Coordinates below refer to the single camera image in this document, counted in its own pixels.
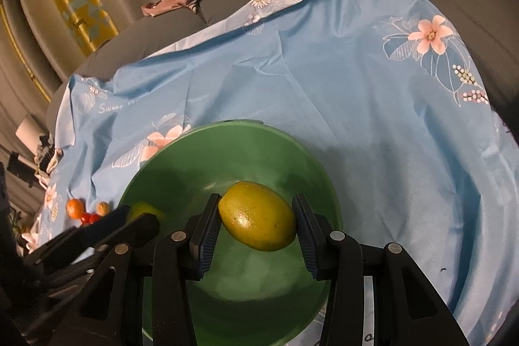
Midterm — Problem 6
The green oval fruit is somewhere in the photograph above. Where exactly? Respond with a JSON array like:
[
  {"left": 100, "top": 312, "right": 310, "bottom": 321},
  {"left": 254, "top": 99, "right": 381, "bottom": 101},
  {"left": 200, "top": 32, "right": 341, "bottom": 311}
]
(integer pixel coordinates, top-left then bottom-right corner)
[{"left": 127, "top": 201, "right": 165, "bottom": 224}]

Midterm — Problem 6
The tan longan fruit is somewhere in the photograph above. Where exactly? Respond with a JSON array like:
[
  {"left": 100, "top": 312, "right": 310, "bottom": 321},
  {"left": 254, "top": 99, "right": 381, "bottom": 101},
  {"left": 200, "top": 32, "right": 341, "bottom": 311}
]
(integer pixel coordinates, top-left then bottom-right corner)
[{"left": 96, "top": 201, "right": 111, "bottom": 217}]

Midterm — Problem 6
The red cherry tomato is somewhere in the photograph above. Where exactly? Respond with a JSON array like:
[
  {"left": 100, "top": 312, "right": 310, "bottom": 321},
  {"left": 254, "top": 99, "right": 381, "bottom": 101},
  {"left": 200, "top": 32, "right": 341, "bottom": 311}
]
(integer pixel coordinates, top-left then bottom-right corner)
[
  {"left": 80, "top": 212, "right": 91, "bottom": 224},
  {"left": 89, "top": 213, "right": 101, "bottom": 224}
]

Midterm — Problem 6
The smooth orange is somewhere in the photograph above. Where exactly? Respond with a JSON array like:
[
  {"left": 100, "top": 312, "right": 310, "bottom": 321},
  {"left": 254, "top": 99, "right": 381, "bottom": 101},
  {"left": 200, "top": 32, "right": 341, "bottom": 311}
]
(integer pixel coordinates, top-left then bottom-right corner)
[{"left": 66, "top": 198, "right": 85, "bottom": 221}]

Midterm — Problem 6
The yellow-green oval fruit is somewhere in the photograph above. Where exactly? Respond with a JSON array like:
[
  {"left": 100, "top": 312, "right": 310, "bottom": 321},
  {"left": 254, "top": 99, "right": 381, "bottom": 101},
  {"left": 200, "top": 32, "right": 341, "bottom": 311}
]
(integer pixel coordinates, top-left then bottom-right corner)
[{"left": 218, "top": 181, "right": 296, "bottom": 252}]

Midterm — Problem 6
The white cylindrical lamp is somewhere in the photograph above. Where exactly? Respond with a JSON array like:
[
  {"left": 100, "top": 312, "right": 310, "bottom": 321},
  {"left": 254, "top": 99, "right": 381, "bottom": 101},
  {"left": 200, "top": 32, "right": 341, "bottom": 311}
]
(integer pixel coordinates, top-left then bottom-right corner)
[{"left": 15, "top": 114, "right": 47, "bottom": 155}]

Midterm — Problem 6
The green bowl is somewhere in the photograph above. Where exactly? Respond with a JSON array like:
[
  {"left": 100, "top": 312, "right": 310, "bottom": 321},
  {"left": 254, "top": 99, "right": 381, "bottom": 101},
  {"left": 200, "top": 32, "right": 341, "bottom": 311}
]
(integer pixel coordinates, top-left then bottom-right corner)
[{"left": 121, "top": 121, "right": 342, "bottom": 345}]

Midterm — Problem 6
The light blue floral cloth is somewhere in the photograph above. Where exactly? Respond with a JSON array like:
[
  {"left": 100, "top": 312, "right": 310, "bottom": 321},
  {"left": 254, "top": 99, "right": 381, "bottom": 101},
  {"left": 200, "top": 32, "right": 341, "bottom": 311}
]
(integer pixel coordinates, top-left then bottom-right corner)
[{"left": 37, "top": 0, "right": 518, "bottom": 345}]

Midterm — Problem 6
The black camera tripod device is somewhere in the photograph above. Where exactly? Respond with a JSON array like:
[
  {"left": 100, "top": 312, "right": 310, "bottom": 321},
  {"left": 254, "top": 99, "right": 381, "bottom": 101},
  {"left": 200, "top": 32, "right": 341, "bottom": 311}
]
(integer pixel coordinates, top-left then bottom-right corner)
[{"left": 7, "top": 152, "right": 49, "bottom": 190}]

